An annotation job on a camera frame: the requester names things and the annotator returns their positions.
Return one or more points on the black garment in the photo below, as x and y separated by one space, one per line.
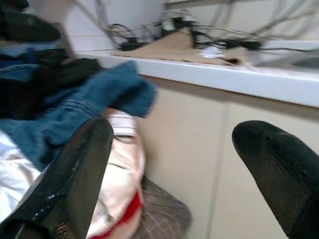
42 84

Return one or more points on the white striped garment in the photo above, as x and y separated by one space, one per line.
124 123

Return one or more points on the white and red garment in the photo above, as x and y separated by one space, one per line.
119 179

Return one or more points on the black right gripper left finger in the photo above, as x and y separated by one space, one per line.
74 174

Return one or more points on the beige cabinet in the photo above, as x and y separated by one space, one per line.
199 159

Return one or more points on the black power strip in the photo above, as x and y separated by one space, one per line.
245 44

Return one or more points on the white countertop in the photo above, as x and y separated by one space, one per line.
224 74

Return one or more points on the crumpled white paper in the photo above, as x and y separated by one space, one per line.
211 52

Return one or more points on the blue denim jeans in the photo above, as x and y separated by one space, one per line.
82 107

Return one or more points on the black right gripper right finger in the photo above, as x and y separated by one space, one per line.
279 169

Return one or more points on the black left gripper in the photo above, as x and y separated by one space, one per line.
25 25

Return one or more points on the brown cardboard sheet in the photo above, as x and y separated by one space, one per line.
182 47

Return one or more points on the grey plaid garment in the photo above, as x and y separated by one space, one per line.
162 214

